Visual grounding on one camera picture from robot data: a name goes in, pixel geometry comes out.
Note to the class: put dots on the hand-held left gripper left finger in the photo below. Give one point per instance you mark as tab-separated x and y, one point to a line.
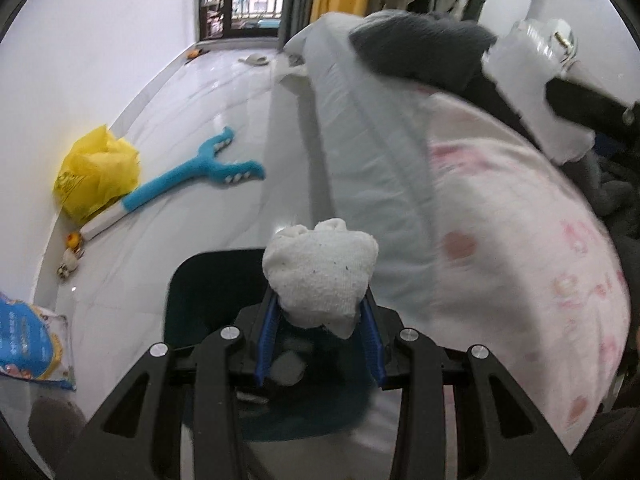
265	345

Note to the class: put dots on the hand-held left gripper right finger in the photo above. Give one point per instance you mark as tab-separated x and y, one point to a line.
374	345

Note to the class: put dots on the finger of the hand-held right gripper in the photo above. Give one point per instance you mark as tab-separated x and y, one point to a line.
566	40
590	102

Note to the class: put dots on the clear plastic wrap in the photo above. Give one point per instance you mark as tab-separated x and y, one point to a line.
537	37

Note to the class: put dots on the dark teal trash bin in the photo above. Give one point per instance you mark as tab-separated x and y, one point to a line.
200	300

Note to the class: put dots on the white sock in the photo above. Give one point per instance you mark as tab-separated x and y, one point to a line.
320	270

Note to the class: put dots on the pink patterned bed sheet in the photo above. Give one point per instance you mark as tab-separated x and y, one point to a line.
510	240

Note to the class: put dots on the blue forked plush toy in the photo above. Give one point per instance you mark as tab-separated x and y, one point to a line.
170	180

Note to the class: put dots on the small white plush toy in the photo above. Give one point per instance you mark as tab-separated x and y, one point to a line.
67	262

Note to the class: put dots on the small yellow duck toy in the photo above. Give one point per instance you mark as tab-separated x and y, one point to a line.
73	241

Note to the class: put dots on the blue snack packet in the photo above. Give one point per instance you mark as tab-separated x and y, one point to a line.
27	340

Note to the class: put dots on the yellow plastic bag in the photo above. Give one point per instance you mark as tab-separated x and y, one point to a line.
95	175

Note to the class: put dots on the grey curtain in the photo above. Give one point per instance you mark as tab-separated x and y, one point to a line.
297	0

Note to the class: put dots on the white slippers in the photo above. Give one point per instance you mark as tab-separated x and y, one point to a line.
254	60

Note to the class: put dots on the small orange floor item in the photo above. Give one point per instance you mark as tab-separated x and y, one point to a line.
194	54

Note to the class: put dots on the black framed balcony door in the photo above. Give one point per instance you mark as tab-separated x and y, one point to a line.
225	25

